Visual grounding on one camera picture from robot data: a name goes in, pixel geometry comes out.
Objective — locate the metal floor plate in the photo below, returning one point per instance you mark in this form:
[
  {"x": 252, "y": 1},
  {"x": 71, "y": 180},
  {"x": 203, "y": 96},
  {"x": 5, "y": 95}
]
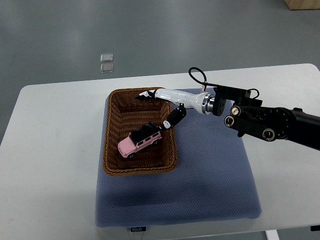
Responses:
[
  {"x": 106, "y": 68},
  {"x": 106, "y": 57}
]

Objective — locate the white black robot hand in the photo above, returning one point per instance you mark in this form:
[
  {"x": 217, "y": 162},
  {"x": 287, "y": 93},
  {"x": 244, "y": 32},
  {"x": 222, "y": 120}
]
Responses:
[{"x": 201, "y": 102}]

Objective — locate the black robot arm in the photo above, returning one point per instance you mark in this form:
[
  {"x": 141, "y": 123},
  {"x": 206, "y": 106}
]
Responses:
[{"x": 247, "y": 115}]

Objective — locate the lower metal floor plate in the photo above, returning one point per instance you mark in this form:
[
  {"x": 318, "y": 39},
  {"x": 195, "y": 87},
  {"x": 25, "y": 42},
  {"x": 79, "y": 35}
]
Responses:
[{"x": 106, "y": 68}]

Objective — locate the wooden box corner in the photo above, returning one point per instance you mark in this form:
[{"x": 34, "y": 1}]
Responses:
[{"x": 295, "y": 5}]

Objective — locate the pink toy car black roof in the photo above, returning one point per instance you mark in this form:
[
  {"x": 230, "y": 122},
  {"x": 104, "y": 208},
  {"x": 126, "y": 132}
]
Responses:
[{"x": 139, "y": 139}]

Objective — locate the blue-grey padded mat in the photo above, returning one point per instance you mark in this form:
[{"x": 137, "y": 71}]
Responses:
[{"x": 199, "y": 170}]

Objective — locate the upper metal floor plate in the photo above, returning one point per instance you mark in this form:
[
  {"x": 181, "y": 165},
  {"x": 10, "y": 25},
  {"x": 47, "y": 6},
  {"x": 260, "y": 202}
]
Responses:
[{"x": 106, "y": 57}]

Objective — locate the brown wicker basket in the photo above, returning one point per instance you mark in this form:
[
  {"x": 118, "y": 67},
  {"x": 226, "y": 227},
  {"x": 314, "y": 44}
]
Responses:
[{"x": 124, "y": 113}]

